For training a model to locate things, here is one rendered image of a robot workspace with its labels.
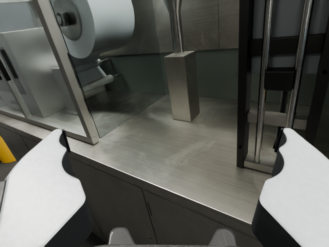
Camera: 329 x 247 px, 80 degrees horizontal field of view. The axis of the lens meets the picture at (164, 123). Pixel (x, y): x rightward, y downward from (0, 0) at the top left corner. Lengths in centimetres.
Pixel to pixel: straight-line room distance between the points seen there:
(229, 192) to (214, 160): 13
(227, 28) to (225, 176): 62
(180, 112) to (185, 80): 15
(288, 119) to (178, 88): 43
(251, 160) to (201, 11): 67
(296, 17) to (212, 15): 54
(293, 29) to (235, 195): 37
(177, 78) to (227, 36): 30
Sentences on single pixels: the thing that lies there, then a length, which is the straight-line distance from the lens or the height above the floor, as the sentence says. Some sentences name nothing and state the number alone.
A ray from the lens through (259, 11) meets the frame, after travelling 49.
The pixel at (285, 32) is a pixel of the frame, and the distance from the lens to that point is 48.
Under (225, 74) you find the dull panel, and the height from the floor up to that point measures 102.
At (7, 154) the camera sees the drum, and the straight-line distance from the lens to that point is 316.
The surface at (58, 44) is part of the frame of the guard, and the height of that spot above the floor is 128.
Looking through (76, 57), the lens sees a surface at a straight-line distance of 79.
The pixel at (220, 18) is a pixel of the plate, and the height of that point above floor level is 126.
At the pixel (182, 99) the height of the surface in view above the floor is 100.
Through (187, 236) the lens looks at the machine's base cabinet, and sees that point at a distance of 74.
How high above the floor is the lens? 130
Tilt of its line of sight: 28 degrees down
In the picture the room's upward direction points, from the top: 10 degrees counter-clockwise
